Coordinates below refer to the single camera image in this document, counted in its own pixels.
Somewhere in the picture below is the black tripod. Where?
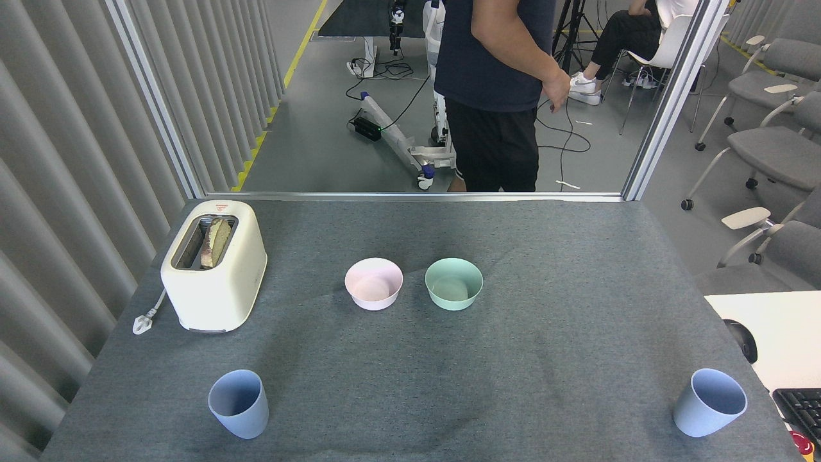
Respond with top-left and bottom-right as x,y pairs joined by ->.
553,0 -> 600,74

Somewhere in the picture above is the dark background table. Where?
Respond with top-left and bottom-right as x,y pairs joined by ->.
317,0 -> 443,39

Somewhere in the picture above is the pink bowl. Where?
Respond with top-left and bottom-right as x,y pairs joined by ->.
344,257 -> 404,312

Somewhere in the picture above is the white chair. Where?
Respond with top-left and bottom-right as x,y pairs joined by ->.
619,12 -> 732,135

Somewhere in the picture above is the blue plastic cup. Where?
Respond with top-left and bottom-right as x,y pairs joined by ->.
207,369 -> 269,440
673,368 -> 749,438

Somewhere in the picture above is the cream toaster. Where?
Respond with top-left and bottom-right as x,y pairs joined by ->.
160,200 -> 268,334

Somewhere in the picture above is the standing person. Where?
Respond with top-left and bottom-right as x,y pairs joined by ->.
434,0 -> 571,193

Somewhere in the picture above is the silver post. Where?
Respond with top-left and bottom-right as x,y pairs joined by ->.
106,0 -> 206,200
622,0 -> 732,201

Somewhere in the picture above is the seated person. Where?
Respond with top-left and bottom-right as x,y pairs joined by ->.
569,0 -> 701,106

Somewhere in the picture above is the hanging black robot gripper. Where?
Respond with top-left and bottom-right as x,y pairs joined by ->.
387,0 -> 408,56

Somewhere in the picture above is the silver horizontal rail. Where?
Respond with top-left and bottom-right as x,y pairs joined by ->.
204,191 -> 626,203

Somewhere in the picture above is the black floor cable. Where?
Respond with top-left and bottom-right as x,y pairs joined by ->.
537,96 -> 592,191
345,58 -> 429,103

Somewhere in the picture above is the standing person's right hand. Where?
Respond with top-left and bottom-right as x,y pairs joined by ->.
542,68 -> 571,114

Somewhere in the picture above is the black keyboard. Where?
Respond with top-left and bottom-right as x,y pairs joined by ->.
772,388 -> 821,447

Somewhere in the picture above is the green bowl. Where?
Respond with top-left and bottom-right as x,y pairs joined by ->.
425,257 -> 484,312

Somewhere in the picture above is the white desk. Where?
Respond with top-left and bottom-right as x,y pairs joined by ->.
704,291 -> 821,462

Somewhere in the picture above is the white stand on wheels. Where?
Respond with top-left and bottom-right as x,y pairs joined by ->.
359,0 -> 457,191

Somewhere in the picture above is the black computer mouse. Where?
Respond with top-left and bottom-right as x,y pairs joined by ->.
724,319 -> 759,364

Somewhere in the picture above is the red emergency stop button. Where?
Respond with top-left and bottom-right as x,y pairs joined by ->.
789,430 -> 817,458

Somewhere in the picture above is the white toaster plug and cord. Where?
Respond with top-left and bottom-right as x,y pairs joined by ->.
132,288 -> 167,336

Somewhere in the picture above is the bread slice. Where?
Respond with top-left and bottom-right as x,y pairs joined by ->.
199,218 -> 232,270

